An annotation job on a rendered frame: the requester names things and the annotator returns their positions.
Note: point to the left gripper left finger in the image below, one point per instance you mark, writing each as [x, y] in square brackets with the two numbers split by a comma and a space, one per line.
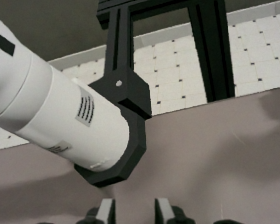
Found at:
[106, 213]

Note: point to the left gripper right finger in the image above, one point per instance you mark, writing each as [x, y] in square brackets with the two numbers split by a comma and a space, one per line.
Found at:
[166, 214]

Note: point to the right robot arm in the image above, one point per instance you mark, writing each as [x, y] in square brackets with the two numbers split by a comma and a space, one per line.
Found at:
[42, 106]

